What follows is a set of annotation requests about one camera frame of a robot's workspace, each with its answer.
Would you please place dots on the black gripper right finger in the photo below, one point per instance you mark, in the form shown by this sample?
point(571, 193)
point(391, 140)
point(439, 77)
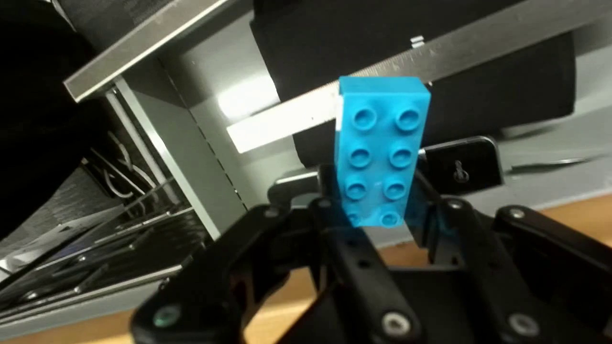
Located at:
point(504, 274)

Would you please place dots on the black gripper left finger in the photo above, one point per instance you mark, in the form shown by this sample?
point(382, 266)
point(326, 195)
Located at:
point(211, 274)

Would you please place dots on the blue toy building block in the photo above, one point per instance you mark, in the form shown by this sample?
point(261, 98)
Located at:
point(384, 140)

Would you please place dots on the black device with logo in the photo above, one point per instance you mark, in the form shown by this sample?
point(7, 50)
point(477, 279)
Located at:
point(462, 165)

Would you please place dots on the grey metal cart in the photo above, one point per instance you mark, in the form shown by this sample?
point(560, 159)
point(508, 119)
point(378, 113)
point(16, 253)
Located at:
point(192, 146)

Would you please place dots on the black box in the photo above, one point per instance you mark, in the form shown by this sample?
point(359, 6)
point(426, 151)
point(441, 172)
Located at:
point(498, 96)

